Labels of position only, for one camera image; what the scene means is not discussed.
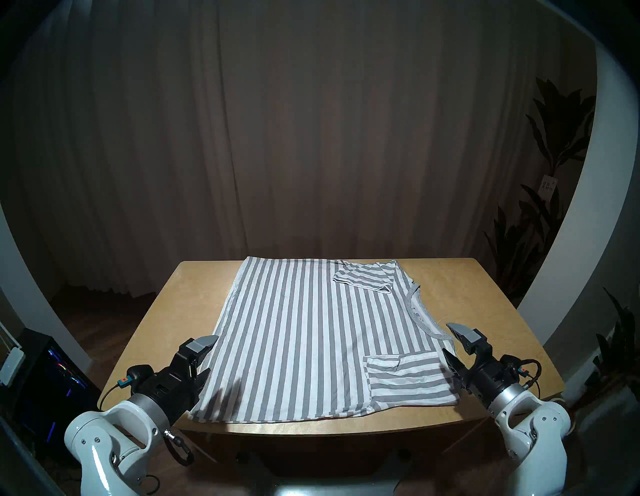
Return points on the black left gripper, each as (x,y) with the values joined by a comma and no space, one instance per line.
(167,390)

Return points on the small dark leafy plant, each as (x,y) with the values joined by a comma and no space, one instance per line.
(620,345)

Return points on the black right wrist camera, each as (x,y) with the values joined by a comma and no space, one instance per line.
(511,364)

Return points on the grey white striped shirt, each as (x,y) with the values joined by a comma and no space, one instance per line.
(300,340)

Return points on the white plant tag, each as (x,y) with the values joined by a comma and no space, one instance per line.
(548,188)

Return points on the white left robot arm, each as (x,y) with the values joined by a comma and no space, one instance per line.
(100,445)

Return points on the brown pleated curtain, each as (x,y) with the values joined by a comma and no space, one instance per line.
(300,125)

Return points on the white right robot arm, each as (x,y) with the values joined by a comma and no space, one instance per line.
(535,440)

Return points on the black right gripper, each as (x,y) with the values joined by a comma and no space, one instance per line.
(487,375)

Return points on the tall dark leafy plant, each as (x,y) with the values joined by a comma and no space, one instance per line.
(550,150)

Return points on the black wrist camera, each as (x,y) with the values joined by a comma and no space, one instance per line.
(140,376)
(511,364)

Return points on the white box device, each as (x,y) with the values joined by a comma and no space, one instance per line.
(11,367)

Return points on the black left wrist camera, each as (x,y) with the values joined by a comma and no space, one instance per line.
(140,376)

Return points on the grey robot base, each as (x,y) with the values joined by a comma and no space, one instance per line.
(320,487)

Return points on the black computer tower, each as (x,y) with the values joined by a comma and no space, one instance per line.
(55,385)

